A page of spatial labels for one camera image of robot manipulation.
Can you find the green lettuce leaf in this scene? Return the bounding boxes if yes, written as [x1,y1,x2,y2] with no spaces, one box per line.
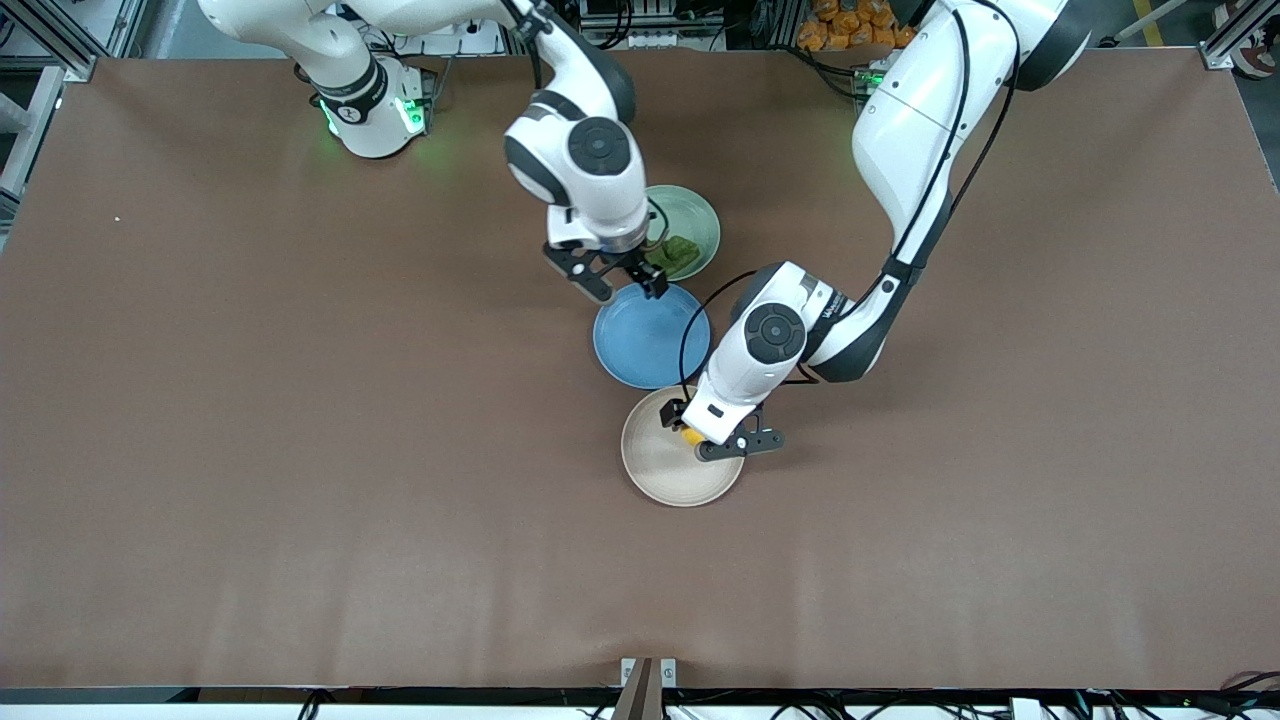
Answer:
[645,235,703,280]

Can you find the beige plate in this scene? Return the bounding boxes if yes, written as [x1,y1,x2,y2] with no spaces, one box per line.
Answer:
[620,385,747,508]

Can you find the blue plate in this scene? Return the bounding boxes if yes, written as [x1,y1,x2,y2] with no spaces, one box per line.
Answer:
[592,281,712,390]

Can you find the pale green plate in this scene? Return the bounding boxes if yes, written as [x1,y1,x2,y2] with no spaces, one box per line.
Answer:
[640,185,722,283]

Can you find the orange items in crate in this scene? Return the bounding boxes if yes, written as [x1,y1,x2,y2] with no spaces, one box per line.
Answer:
[797,0,917,52]

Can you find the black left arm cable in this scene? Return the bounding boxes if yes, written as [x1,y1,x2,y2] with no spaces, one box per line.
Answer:
[678,0,1023,401]

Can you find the metal table edge bracket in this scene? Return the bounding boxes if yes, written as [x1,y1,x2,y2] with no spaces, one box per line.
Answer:
[612,657,679,720]

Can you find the black base cable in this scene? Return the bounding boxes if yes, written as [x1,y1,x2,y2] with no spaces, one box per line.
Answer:
[788,44,873,101]

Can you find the aluminium frame profile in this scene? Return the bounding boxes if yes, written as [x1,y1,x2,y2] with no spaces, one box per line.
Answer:
[1200,0,1263,73]
[0,0,103,223]

